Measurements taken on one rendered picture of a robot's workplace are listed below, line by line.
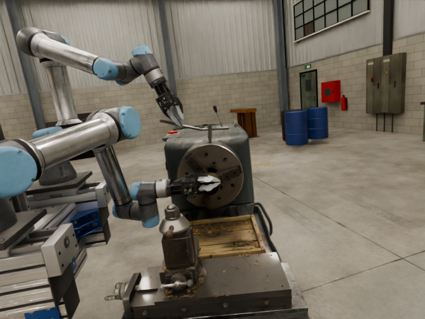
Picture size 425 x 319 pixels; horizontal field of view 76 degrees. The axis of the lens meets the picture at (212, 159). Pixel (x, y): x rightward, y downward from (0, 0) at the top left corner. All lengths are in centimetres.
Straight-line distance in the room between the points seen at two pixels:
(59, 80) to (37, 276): 86
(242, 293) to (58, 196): 92
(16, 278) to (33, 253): 8
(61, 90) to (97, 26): 1019
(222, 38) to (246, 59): 130
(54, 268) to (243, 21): 1216
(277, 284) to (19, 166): 67
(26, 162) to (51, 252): 24
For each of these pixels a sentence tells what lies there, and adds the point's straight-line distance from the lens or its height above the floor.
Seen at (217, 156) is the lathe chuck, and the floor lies 118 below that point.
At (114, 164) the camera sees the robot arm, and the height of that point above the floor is 123.
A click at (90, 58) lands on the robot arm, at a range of 117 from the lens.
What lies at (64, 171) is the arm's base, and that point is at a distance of 133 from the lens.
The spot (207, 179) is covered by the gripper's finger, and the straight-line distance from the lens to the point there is 110.
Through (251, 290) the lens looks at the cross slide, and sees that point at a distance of 74.
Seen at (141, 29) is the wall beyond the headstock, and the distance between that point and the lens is 1154.
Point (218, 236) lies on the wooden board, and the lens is 116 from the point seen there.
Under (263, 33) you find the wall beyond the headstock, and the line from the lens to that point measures 1283.
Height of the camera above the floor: 143
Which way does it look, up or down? 12 degrees down
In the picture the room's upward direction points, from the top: 7 degrees counter-clockwise
